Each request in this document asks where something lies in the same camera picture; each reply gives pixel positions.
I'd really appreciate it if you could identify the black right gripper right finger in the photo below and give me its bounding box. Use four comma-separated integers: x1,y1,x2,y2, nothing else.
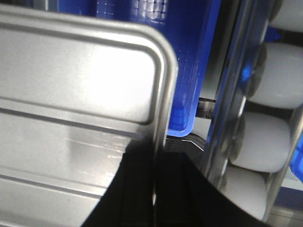
155,152,267,227

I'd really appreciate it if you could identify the blue bin below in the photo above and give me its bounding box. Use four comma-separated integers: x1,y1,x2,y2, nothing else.
94,0,221,138
290,141,303,182

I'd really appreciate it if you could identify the right white roller track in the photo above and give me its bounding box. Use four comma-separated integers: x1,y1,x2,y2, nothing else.
201,0,303,223

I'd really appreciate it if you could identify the blue bin below right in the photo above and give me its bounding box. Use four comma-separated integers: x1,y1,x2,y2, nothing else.
290,141,303,182

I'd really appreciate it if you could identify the blue bin below centre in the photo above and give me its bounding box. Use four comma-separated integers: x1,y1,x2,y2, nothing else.
94,0,221,138

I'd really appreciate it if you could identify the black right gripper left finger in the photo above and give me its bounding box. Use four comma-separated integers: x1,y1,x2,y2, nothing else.
83,140,154,227

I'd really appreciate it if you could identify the ribbed silver metal tray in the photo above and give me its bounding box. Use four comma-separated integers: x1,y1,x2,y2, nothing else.
0,4,178,227

